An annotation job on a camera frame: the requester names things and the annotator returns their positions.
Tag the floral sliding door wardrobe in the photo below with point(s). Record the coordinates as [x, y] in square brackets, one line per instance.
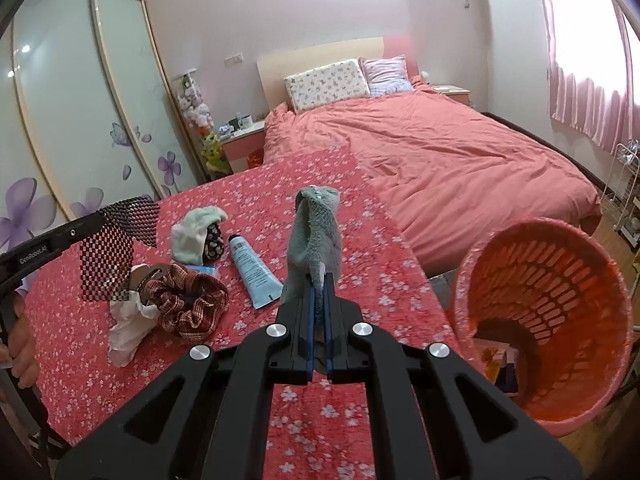
[75, 110]

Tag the red floral tablecloth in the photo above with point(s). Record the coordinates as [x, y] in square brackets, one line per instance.
[150, 400]

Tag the brown plaid scrunchie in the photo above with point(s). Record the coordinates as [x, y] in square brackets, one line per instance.
[190, 300]

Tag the white floral pillow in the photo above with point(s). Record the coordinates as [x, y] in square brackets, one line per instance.
[327, 85]

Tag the black white checkered mesh cloth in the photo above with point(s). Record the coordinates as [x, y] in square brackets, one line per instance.
[107, 260]

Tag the orange plastic basket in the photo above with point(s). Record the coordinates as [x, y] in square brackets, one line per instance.
[565, 310]

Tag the pink striped pillow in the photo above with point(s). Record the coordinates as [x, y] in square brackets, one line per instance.
[387, 75]

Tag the grey green sock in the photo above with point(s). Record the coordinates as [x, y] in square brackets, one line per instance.
[315, 230]

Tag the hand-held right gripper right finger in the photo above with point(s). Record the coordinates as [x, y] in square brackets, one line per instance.
[328, 330]

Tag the beige pink headboard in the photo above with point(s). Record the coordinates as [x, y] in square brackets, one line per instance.
[300, 55]

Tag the red waste bin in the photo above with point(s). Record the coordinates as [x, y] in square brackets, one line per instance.
[255, 160]

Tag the hanging plush toys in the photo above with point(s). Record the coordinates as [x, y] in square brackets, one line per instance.
[196, 105]

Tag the light blue cream tube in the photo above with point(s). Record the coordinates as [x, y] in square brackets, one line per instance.
[252, 270]

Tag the green yellow plush toy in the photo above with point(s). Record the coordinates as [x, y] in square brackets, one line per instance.
[213, 152]

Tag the pink curtain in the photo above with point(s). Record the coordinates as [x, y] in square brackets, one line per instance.
[585, 50]

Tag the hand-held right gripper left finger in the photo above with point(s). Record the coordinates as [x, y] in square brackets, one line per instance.
[310, 330]

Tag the white tissue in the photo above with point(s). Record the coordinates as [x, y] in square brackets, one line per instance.
[131, 332]

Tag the black floral cloth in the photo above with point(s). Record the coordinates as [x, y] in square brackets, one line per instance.
[214, 242]

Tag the dark blue packet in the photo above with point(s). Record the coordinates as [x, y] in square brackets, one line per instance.
[507, 375]

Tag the bed with pink duvet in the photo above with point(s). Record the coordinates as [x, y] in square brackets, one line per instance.
[450, 160]

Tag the small paper box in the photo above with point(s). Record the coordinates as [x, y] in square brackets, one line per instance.
[487, 352]

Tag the small blue packet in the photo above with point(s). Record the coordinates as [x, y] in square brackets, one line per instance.
[205, 270]

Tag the white wall socket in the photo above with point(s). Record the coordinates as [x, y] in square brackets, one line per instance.
[234, 59]

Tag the light green sock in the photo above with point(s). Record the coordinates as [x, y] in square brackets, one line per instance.
[190, 237]

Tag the white mug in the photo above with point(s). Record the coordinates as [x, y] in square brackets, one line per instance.
[245, 122]

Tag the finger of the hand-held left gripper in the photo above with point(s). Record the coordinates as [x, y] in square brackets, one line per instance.
[82, 227]

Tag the pink white nightstand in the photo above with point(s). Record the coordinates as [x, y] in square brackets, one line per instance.
[242, 145]

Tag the person's left hand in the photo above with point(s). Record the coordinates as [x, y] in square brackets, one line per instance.
[25, 340]

